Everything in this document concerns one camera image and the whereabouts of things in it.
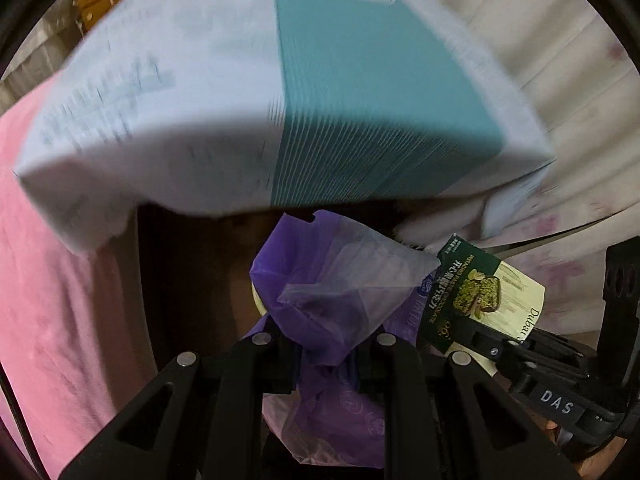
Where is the pink blanket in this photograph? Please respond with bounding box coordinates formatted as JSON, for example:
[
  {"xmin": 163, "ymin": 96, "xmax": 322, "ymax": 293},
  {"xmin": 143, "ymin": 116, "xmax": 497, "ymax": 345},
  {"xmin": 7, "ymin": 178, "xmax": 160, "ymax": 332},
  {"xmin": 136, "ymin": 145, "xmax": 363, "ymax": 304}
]
[{"xmin": 0, "ymin": 67, "xmax": 166, "ymax": 480}]

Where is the purple plastic bag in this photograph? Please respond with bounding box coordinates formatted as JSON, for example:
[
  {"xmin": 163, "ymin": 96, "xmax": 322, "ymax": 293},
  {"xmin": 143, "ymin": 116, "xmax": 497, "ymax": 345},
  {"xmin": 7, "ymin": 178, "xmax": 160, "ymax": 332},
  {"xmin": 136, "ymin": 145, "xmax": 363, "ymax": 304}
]
[{"xmin": 249, "ymin": 211, "xmax": 441, "ymax": 470}]

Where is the white and teal box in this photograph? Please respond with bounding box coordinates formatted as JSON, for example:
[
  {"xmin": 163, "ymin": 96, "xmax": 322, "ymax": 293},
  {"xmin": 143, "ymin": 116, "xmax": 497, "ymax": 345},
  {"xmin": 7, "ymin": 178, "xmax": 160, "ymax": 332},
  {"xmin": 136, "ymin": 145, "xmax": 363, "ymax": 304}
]
[{"xmin": 12, "ymin": 0, "xmax": 558, "ymax": 256}]

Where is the green and cream chocolate wrapper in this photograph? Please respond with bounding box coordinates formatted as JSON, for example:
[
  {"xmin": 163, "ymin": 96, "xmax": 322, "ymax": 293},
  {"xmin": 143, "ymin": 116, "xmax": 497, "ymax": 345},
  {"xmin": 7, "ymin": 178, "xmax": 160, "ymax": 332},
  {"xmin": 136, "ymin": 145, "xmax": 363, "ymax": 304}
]
[{"xmin": 417, "ymin": 232, "xmax": 547, "ymax": 376}]

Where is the black cable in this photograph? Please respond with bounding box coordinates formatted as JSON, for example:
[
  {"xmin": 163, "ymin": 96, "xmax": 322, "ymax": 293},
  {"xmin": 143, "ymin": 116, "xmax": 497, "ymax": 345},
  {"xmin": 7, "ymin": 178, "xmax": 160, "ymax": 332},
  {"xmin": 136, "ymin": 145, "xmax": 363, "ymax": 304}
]
[{"xmin": 0, "ymin": 365, "xmax": 46, "ymax": 480}]

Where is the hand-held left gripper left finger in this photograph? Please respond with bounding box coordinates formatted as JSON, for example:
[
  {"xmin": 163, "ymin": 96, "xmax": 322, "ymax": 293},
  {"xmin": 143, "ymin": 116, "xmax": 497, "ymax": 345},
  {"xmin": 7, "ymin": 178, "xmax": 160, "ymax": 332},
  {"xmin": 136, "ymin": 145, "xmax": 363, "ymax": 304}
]
[{"xmin": 59, "ymin": 331, "xmax": 301, "ymax": 480}]

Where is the white curtain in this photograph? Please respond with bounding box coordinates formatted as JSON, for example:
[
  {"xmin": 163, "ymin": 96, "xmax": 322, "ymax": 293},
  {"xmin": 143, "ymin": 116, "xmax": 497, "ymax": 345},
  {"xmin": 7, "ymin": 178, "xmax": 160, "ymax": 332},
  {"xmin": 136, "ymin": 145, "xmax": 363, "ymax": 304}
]
[{"xmin": 400, "ymin": 0, "xmax": 640, "ymax": 336}]

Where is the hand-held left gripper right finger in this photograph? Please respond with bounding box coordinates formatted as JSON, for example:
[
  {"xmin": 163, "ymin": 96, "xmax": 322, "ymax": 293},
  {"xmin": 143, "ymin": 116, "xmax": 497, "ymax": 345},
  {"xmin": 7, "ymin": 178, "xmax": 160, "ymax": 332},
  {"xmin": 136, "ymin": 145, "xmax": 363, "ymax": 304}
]
[{"xmin": 352, "ymin": 331, "xmax": 557, "ymax": 480}]

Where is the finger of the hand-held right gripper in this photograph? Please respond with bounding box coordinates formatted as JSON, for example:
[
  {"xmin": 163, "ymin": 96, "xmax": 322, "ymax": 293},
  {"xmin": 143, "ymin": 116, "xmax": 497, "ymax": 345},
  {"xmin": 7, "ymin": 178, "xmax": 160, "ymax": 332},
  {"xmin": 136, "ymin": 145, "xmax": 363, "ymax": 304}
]
[
  {"xmin": 460, "ymin": 317, "xmax": 618, "ymax": 453},
  {"xmin": 525, "ymin": 327, "xmax": 596, "ymax": 368}
]

